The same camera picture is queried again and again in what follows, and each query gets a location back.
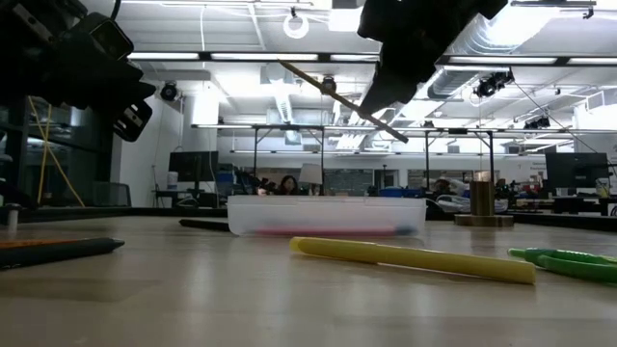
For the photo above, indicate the black background rig frame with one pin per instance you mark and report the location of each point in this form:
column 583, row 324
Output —
column 426, row 159

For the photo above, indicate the black pen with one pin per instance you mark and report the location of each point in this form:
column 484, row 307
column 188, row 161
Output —
column 58, row 251
column 205, row 224

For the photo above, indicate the orange pencil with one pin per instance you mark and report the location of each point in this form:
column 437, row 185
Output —
column 34, row 242

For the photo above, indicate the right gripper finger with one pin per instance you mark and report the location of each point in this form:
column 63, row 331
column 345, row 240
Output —
column 388, row 94

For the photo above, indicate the mesh office chair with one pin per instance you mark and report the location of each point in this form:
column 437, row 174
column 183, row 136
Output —
column 111, row 195

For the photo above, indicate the overhead light bar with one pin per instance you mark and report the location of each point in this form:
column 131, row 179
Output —
column 270, row 57

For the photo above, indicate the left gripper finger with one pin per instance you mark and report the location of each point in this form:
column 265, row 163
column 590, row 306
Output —
column 144, row 110
column 127, row 89

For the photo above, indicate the clear box with orange lid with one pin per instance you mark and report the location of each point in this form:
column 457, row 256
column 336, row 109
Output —
column 328, row 212

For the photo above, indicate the small white post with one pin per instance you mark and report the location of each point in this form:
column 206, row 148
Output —
column 13, row 217

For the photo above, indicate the black computer monitor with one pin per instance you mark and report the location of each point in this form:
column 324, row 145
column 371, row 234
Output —
column 193, row 166
column 576, row 171

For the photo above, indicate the wooden pencil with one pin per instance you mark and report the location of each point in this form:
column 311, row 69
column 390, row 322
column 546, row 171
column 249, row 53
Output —
column 337, row 98

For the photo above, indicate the person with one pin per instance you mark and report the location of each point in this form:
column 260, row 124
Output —
column 288, row 185

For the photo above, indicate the green pen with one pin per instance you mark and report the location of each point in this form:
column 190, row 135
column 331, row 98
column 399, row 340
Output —
column 578, row 270

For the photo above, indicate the silver ventilation duct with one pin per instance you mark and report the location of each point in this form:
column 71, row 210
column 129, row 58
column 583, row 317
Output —
column 453, row 79

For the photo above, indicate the yellow highlighter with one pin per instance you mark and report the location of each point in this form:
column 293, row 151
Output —
column 414, row 260

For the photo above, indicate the black ceiling spotlight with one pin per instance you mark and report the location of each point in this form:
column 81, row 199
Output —
column 329, row 89
column 169, row 91
column 491, row 86
column 537, row 123

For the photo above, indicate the white lampshade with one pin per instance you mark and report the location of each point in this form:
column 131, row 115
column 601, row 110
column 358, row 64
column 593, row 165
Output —
column 311, row 174

